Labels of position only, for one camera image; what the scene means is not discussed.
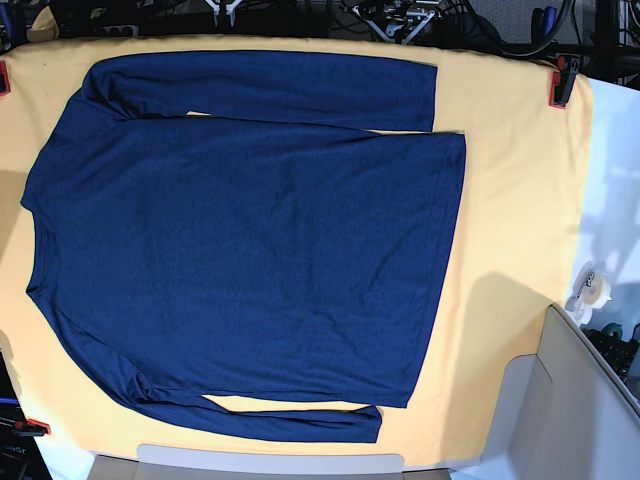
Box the green tape roll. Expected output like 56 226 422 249
601 323 623 340

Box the grey cardboard box bottom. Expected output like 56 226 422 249
88 444 450 479

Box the grey cardboard box right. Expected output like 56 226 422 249
476 306 639 479

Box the red clamp top right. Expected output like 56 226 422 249
549 55 581 109

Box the grey cardboard box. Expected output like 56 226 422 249
476 306 639 479
88 444 450 479

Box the red clamp top left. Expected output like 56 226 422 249
0 60 11 97

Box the yellow table cloth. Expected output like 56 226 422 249
1 35 594 467

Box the clear tape dispenser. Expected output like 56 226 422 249
564 262 612 326

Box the navy blue long-sleeve shirt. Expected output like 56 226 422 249
21 51 466 443

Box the red clamp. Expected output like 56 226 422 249
549 55 581 109
0 60 11 97
13 419 51 438

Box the red clamp bottom left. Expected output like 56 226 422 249
13 419 51 438

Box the black keyboard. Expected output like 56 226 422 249
585 329 639 383

